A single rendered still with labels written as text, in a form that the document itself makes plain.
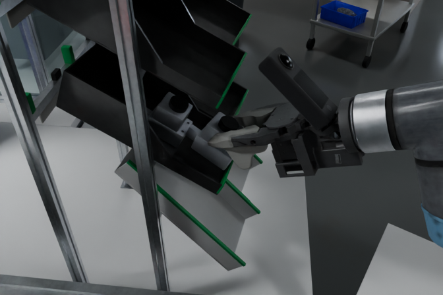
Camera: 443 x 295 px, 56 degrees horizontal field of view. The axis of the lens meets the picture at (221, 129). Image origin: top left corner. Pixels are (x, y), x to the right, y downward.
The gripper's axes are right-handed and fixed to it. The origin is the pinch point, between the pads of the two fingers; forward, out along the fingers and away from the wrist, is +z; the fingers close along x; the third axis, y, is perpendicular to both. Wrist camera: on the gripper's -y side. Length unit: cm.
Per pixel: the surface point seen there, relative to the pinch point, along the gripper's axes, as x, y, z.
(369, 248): 106, 122, 23
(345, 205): 127, 113, 37
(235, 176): 18.8, 20.7, 15.1
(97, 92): -8.4, -12.3, 11.4
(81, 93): -8.7, -12.8, 14.2
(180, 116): -1.6, -3.8, 5.0
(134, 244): 3.6, 27.6, 38.4
